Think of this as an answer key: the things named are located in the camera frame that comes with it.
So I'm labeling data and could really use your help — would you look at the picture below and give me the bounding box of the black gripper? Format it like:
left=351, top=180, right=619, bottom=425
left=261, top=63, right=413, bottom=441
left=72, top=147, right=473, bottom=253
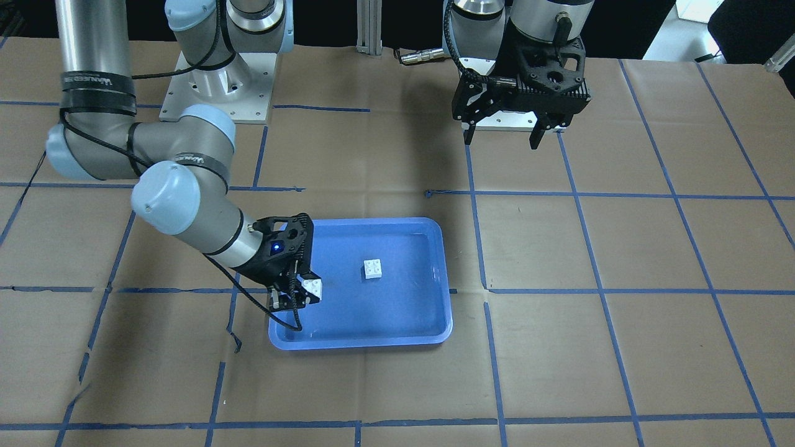
left=236, top=245, right=322, bottom=311
left=461, top=62, right=557, bottom=150

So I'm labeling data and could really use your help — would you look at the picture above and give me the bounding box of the white block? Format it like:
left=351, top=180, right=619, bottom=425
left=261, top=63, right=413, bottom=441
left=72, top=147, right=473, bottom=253
left=302, top=278, right=323, bottom=300
left=363, top=258, right=383, bottom=280

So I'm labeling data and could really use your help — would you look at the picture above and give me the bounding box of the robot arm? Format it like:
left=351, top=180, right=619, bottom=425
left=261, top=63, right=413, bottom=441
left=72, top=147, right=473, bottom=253
left=45, top=1, right=322, bottom=312
left=442, top=1, right=594, bottom=150

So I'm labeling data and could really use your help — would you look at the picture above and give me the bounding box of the blue plastic tray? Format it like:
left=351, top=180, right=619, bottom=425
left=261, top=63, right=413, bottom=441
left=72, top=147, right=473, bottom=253
left=268, top=217, right=453, bottom=351

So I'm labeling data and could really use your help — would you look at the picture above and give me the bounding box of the brown paper table cover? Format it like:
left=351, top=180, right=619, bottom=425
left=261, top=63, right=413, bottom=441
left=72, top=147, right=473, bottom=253
left=1, top=38, right=794, bottom=446

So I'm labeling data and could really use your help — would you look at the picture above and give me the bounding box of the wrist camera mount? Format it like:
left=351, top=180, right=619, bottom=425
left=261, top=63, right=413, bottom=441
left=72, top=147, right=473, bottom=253
left=251, top=213, right=318, bottom=278
left=515, top=37, right=591, bottom=115

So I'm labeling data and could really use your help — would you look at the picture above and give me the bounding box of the aluminium frame post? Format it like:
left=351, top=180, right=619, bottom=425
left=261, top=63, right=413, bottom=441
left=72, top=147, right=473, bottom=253
left=355, top=0, right=383, bottom=57

